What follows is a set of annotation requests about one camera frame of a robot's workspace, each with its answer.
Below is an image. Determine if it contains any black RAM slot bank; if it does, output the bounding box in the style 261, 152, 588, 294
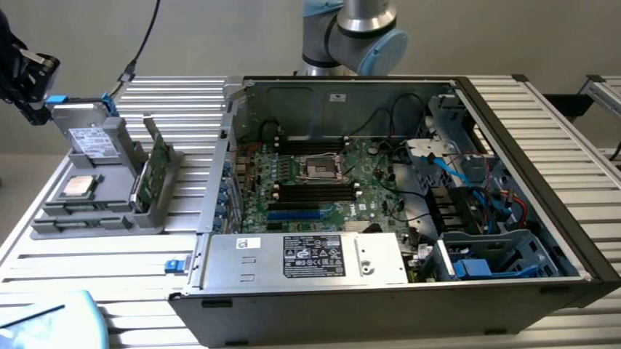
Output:
277, 135, 350, 154
271, 181, 363, 204

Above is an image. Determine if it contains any silver power supply unit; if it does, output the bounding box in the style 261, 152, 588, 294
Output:
196, 232, 410, 287

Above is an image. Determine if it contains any grey drive cage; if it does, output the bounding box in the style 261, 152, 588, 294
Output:
405, 93, 489, 164

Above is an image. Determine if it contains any grey parts rack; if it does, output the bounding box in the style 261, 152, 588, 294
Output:
30, 115, 186, 240

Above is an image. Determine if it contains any blue case latch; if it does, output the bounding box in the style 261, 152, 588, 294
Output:
163, 257, 191, 274

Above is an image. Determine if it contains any red wire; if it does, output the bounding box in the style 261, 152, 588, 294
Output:
504, 188, 530, 223

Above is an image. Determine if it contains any black expansion slot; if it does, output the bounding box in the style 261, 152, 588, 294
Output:
269, 201, 322, 212

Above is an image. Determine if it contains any open grey PC case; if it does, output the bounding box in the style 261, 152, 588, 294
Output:
167, 74, 621, 349

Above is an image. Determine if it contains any metal CPU socket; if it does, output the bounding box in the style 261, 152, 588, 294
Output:
294, 153, 349, 182

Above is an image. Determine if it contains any silver chipset heat sink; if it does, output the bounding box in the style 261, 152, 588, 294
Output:
345, 220, 382, 234

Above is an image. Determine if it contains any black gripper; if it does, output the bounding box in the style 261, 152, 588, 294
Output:
0, 36, 63, 127

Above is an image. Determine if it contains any green graphics card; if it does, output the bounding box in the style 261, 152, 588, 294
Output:
142, 113, 175, 206

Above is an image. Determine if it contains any blue expansion slot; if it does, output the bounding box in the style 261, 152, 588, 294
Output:
267, 209, 325, 221

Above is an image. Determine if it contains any silver CPU chip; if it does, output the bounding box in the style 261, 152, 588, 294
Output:
62, 174, 102, 199

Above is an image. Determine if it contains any black cable with plug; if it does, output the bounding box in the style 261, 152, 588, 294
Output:
107, 0, 163, 99

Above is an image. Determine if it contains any green motherboard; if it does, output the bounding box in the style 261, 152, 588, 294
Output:
231, 137, 414, 236

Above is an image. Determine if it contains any black looped wire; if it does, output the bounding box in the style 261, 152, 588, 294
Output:
351, 92, 438, 141

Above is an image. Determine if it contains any blue SATA wire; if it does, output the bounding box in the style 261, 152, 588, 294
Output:
425, 154, 510, 233

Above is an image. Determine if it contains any grey disk bay cage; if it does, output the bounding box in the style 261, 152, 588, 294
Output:
436, 228, 562, 281

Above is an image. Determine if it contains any hard disk with blue bracket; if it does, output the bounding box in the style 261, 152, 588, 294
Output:
46, 92, 122, 159

